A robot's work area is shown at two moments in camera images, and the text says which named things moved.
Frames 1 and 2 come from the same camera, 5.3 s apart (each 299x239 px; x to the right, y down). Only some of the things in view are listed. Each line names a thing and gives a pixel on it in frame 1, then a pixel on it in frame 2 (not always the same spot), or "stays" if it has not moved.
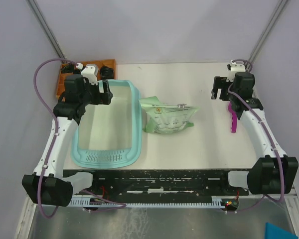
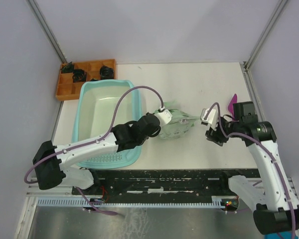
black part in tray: x=69 y=68 stays
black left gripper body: x=92 y=95 to x=147 y=137
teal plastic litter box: x=109 y=136 stays
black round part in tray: x=106 y=72 stays
